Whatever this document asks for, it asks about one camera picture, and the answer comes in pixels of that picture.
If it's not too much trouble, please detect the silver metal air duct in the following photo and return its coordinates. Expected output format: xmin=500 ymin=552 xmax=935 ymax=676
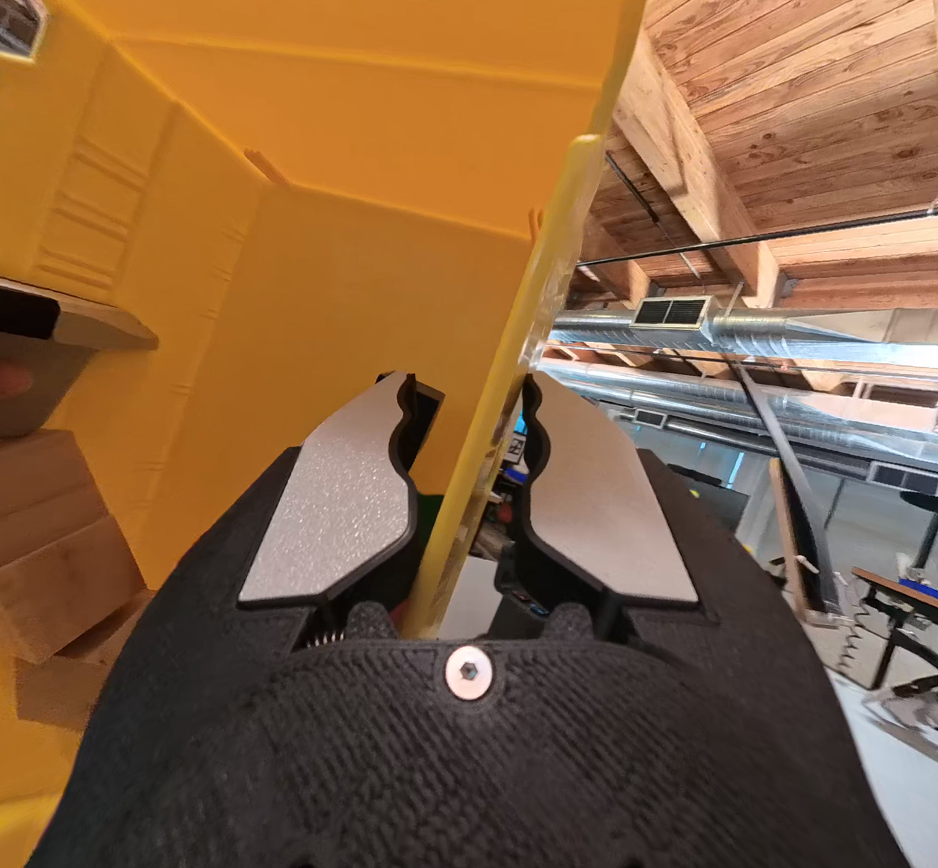
xmin=550 ymin=296 xmax=938 ymax=371
xmin=538 ymin=361 xmax=938 ymax=466

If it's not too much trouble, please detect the wooden work table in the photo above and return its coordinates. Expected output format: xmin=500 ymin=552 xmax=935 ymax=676
xmin=843 ymin=566 xmax=938 ymax=693

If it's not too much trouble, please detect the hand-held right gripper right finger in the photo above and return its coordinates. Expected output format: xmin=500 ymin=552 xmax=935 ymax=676
xmin=512 ymin=372 xmax=701 ymax=638

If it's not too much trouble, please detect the yellow plastic box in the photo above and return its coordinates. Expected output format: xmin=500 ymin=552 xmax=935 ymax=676
xmin=0 ymin=0 xmax=658 ymax=868

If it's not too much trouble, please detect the white vent grille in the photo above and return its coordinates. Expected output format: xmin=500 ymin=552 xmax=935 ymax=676
xmin=630 ymin=295 xmax=713 ymax=330

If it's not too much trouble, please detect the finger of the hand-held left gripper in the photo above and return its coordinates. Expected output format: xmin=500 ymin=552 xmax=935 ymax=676
xmin=0 ymin=278 xmax=160 ymax=438

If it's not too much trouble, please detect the black leaning pole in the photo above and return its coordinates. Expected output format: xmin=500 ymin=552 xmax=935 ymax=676
xmin=729 ymin=361 xmax=844 ymax=616

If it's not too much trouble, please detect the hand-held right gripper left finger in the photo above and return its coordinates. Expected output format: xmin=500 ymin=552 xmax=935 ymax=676
xmin=236 ymin=370 xmax=446 ymax=631

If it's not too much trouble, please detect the black ceiling pipe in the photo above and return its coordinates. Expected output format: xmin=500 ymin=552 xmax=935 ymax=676
xmin=577 ymin=207 xmax=938 ymax=270

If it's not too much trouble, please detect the pile of wooden cubes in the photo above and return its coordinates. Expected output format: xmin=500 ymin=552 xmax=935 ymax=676
xmin=0 ymin=428 xmax=444 ymax=730

